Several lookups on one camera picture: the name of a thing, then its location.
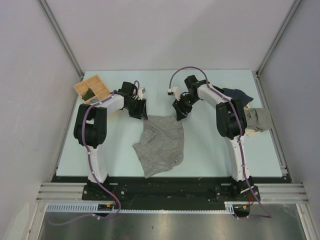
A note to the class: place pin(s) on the dark green rolled cloth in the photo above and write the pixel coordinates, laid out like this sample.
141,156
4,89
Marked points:
88,95

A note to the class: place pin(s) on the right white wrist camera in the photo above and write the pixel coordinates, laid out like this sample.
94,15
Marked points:
174,91

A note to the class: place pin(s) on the wooden compartment organizer box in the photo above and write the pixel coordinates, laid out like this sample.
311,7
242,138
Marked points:
96,84

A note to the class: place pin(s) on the grey rolled cloth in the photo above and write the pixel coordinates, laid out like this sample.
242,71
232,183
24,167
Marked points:
93,101

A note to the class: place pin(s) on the white slotted cable duct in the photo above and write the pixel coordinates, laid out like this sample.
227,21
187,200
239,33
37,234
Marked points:
103,208

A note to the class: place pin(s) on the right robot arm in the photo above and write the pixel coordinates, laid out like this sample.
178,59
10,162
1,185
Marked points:
231,123

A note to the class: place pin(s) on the navy blue underwear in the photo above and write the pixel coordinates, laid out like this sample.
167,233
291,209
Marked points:
238,94

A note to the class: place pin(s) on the grey striped underwear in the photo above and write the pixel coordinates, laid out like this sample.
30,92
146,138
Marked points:
161,145

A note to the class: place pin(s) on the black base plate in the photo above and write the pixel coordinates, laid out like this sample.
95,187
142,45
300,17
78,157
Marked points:
213,188

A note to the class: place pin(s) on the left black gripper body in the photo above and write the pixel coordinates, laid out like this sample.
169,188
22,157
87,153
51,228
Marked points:
134,107

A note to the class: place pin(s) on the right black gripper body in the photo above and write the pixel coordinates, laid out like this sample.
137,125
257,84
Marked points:
185,102

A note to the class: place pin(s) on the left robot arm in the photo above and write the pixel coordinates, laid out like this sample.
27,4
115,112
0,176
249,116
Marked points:
90,127

